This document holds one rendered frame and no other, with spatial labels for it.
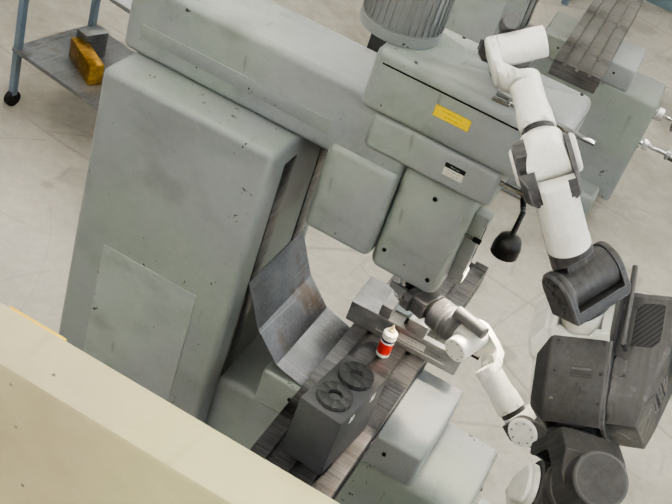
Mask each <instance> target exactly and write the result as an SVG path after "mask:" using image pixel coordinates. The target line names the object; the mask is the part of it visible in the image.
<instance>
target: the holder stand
mask: <svg viewBox="0 0 672 504"><path fill-rule="evenodd" d="M385 382H386V379H384V378H383V377H381V376H380V375H378V374H377V373H375V372H374V371H372V370H371V369H369V368H368V367H367V366H365V365H363V364H362V363H360V362H359V361H357V360H356V359H354V358H353V357H351V356H350V355H347V356H345V357H344V358H343V359H342V360H341V361H340V362H339V363H338V364H337V365H336V366H334V367H333V368H332V369H331V370H330V371H329V372H328V373H327V374H326V375H325V376H324V377H322V378H321V379H320V380H319V381H318V382H317V383H316V384H315V385H314V386H313V387H311V388H310V389H309V390H308V391H307V392H306V393H305V394H304V395H303V396H302V397H301V398H300V401H299V403H298V406H297V409H296V412H295V414H294V417H293V420H292V422H291V425H290V428H289V430H288V433H287V436H286V438H285V441H284V444H283V446H282V449H283V450H285V451H286V452H287V453H289V454H290V455H292V456H293V457H294V458H296V459H297V460H299V461H300V462H301V463H303V464H304V465H306V466H307V467H309V468H310V469H311V470H313V471H314V472H316V473H317V474H318V475H322V474H323V473H324V471H325V470H326V469H327V468H328V467H329V466H330V465H331V464H332V463H333V462H334V461H335V460H336V459H337V458H338V457H339V456H340V455H341V454H342V453H343V452H344V451H345V450H346V449H347V448H348V447H349V446H350V444H351V443H352V442H353V441H354V440H355V439H356V438H357V437H358V436H359V435H360V434H361V433H362V432H363V431H364V430H365V428H366V426H367V424H368V421H369V419H370V417H371V414H372V412H373V410H374V408H375V405H376V403H377V401H378V398H379V396H380V394H381V391H382V389H383V387H384V384H385Z"/></svg>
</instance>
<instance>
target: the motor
mask: <svg viewBox="0 0 672 504"><path fill-rule="evenodd" d="M454 3H455V0H364V1H363V4H362V6H361V9H360V12H359V18H360V21H361V22H362V24H363V25H364V27H365V28H366V29H367V30H368V31H369V32H371V33H372V34H373V35H375V36H376V37H378V38H380V39H382V40H384V41H386V42H388V43H391V44H393V45H396V46H399V47H403V48H408V49H416V50H424V49H430V48H433V47H435V46H437V45H438V44H439V43H440V41H441V38H442V35H443V33H444V29H445V27H446V24H447V21H448V19H449V16H450V13H451V11H452V8H453V6H454Z"/></svg>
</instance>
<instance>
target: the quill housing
mask: <svg viewBox="0 0 672 504"><path fill-rule="evenodd" d="M480 206H481V207H483V205H481V204H479V203H477V202H475V201H473V200H471V199H469V198H467V197H465V196H463V195H461V194H459V193H458V192H456V191H454V190H452V189H450V188H448V187H446V186H444V185H442V184H440V183H438V182H436V181H434V180H432V179H430V178H428V177H426V176H424V175H423V174H421V173H419V172H417V171H415V170H413V169H411V168H409V167H406V169H405V171H404V174H403V176H402V179H401V181H400V184H399V187H398V189H397V192H396V194H395V197H394V199H393V202H392V205H391V207H390V210H389V212H388V215H387V218H386V220H385V223H384V225H383V228H382V231H381V233H380V236H379V238H378V241H377V243H376V246H375V249H374V251H373V254H372V259H373V262H374V263H375V265H377V266H378V267H380V268H382V269H384V270H385V271H387V272H389V273H391V274H393V275H395V276H397V277H398V278H400V279H402V280H404V281H406V282H408V283H410V284H411V285H413V286H415V287H417V288H419V289H421V290H423V291H425V292H428V293H431V292H434V291H436V290H437V289H438V288H439V286H440V285H441V284H442V282H443V281H444V280H445V278H446V277H447V276H448V273H449V271H450V268H451V266H452V264H453V262H454V259H455V257H456V255H457V253H458V250H459V248H460V246H461V244H462V241H463V239H464V237H465V236H464V235H465V233H466V232H467V230H468V228H469V226H470V223H471V221H472V219H473V217H474V214H475V212H476V211H477V210H478V208H479V207H480Z"/></svg>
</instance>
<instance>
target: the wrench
mask: <svg viewBox="0 0 672 504"><path fill-rule="evenodd" d="M496 96H498V97H500V98H502V99H504V100H507V101H504V100H502V99H500V98H498V97H496ZM496 96H493V97H492V99H491V100H493V101H495V102H497V103H499V104H501V105H503V106H506V107H509V106H511V107H513V108H514V104H513V100H512V98H511V97H509V96H507V95H505V94H503V93H501V92H499V91H497V93H496ZM556 125H557V128H559V129H560V130H561V131H563V132H565V133H573V134H574V135H575V137H576V138H577V139H579V140H582V141H584V142H586V143H588V144H590V145H592V146H594V145H595V143H596V140H594V139H592V138H590V137H588V136H586V135H584V134H581V133H579V132H577V131H575V130H573V129H571V128H569V127H567V126H565V125H563V124H561V123H558V122H556Z"/></svg>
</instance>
